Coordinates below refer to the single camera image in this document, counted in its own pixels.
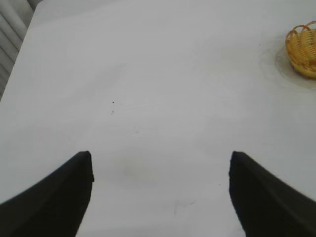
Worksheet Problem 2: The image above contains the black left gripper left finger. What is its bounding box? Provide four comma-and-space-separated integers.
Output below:
0, 151, 95, 237

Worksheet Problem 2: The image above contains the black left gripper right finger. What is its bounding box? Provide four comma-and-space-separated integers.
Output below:
228, 151, 316, 237

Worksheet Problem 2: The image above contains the yellow woven wicker basket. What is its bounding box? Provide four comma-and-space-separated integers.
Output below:
285, 20, 316, 80

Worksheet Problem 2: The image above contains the clear glass plate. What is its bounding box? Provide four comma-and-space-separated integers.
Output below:
274, 44, 316, 88

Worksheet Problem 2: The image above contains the white ribbed background panel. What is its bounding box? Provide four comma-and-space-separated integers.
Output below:
0, 0, 39, 101

